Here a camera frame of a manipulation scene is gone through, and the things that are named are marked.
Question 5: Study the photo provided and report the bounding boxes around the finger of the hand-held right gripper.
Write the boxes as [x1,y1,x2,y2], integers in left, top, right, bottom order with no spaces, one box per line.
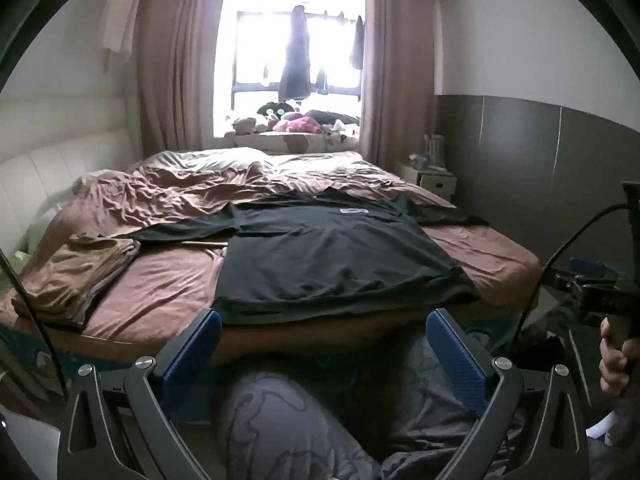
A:
[542,256,618,293]

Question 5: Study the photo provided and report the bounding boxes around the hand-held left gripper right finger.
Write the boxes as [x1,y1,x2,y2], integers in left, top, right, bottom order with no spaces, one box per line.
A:
[425,307,591,480]

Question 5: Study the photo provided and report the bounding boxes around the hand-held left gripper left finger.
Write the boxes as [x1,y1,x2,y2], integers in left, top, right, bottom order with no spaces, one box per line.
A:
[56,308,223,480]

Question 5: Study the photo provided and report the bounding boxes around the black t-shirt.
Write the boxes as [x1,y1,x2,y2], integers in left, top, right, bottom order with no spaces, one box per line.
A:
[131,192,491,326]

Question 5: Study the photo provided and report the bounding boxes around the person's right hand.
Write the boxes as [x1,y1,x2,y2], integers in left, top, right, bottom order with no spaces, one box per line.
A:
[599,319,640,398]

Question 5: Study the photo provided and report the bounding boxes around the bed with brown blanket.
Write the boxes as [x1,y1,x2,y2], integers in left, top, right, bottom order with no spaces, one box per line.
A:
[0,160,543,361]

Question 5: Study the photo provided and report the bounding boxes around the person's grey patterned pants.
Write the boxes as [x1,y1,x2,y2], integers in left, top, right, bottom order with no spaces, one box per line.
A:
[215,335,591,480]

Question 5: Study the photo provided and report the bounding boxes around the bed with printed sheet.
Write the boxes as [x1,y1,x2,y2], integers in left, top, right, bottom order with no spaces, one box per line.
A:
[0,147,546,411]

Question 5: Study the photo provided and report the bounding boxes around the folded brown garments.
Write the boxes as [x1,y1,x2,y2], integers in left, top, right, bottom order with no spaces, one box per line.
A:
[10,234,143,331]

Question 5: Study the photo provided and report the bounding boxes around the white nightstand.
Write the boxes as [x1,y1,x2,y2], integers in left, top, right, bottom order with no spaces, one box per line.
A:
[395,160,458,208]

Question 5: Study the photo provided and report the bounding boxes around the white upright papers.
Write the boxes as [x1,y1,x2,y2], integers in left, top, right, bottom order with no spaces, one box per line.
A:
[422,132,446,168]

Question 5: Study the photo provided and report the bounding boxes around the beige rumpled duvet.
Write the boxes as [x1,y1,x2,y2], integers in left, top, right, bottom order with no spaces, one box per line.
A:
[127,147,363,173]

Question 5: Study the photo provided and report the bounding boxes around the white padded headboard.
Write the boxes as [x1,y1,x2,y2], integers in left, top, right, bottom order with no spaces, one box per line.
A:
[0,95,143,256]

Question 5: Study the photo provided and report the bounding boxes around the pink crumpled cloth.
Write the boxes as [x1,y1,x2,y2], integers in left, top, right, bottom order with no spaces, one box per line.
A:
[274,116,323,135]

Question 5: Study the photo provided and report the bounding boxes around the bright window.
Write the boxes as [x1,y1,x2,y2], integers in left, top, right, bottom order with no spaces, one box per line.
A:
[215,0,368,136]

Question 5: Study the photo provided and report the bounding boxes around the long dark hanging garment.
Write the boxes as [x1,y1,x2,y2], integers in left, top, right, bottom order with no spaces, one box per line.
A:
[277,5,313,101]

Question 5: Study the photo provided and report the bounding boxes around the narrow dark hanging garment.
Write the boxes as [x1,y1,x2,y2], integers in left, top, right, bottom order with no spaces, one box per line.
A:
[350,15,365,70]

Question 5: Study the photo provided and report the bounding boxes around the white hanging cloth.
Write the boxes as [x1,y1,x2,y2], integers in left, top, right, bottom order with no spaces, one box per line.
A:
[97,0,146,56]

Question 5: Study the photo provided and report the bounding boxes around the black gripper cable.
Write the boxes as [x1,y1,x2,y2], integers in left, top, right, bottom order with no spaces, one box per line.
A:
[512,202,631,356]
[0,247,68,398]

